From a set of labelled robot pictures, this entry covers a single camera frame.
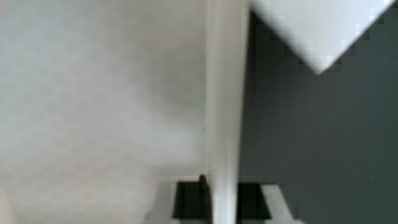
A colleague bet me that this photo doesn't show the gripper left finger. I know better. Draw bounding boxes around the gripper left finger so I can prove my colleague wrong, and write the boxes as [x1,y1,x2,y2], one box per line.
[172,175,213,224]

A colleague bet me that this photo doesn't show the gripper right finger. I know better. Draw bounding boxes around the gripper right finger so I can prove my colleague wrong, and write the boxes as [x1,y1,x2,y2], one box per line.
[236,183,305,224]

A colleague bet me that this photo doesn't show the white drawer with knob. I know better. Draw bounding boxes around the white drawer with knob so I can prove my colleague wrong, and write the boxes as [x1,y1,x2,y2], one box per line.
[0,0,250,224]

